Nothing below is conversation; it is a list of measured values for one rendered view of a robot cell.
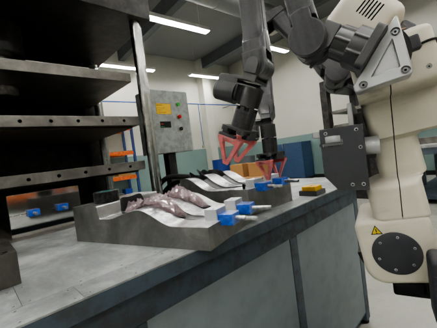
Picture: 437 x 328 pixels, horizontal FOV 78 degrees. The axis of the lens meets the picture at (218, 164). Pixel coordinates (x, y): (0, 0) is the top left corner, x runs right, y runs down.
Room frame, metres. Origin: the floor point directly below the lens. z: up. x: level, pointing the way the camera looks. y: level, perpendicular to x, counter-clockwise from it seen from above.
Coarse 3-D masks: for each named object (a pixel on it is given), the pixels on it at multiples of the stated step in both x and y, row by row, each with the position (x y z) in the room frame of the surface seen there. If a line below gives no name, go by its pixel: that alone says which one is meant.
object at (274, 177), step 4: (264, 176) 1.01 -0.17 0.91; (272, 176) 0.99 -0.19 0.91; (276, 176) 1.01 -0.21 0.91; (284, 176) 0.99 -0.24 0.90; (264, 180) 1.01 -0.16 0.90; (268, 180) 1.00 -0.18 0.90; (272, 180) 0.99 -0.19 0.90; (276, 180) 0.97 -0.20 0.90; (280, 180) 0.96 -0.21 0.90; (284, 180) 0.97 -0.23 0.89; (288, 180) 0.96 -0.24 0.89; (292, 180) 0.95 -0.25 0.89; (296, 180) 0.93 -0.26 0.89; (276, 184) 0.97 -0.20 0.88; (284, 184) 0.97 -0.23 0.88
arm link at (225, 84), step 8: (248, 64) 0.64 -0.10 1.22; (256, 64) 0.63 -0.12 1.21; (248, 72) 0.65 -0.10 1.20; (256, 72) 0.64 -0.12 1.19; (224, 80) 0.71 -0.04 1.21; (232, 80) 0.69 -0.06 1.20; (240, 80) 0.70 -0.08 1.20; (248, 80) 0.65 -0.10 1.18; (256, 80) 0.65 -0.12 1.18; (216, 88) 0.71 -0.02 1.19; (224, 88) 0.69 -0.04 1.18; (232, 88) 0.69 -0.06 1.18; (216, 96) 0.72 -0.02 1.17; (224, 96) 0.70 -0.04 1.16; (232, 96) 0.69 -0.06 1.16
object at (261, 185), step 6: (246, 180) 0.93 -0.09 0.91; (252, 180) 0.91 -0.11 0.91; (258, 180) 0.93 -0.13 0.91; (246, 186) 0.93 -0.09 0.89; (252, 186) 0.91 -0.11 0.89; (258, 186) 0.90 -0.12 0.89; (264, 186) 0.88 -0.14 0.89; (270, 186) 0.88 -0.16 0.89; (276, 186) 0.87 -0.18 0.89; (282, 186) 0.86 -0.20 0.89
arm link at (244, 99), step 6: (240, 84) 0.68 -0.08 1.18; (246, 84) 0.69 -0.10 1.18; (252, 84) 0.68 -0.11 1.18; (234, 90) 0.69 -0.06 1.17; (240, 90) 0.71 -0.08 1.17; (246, 90) 0.66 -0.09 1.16; (252, 90) 0.66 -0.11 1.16; (258, 90) 0.66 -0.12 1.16; (234, 96) 0.69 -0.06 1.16; (240, 96) 0.68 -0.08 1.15; (246, 96) 0.66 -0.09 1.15; (252, 96) 0.66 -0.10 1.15; (258, 96) 0.67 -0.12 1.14; (240, 102) 0.68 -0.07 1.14; (246, 102) 0.67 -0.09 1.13; (252, 102) 0.67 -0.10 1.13; (258, 102) 0.67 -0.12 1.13; (240, 108) 0.69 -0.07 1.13; (246, 108) 0.68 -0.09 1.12; (252, 108) 0.68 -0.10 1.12; (258, 108) 0.69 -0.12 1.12
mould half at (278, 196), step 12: (180, 180) 1.14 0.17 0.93; (192, 180) 1.09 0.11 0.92; (216, 180) 1.14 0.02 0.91; (240, 180) 1.19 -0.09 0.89; (204, 192) 1.03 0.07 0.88; (216, 192) 0.99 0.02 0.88; (228, 192) 0.94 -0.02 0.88; (240, 192) 0.90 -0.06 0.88; (252, 192) 0.89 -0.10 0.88; (264, 192) 0.93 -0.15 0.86; (276, 192) 0.99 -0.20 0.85; (288, 192) 1.04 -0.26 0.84; (264, 204) 0.93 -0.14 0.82; (276, 204) 0.98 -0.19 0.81
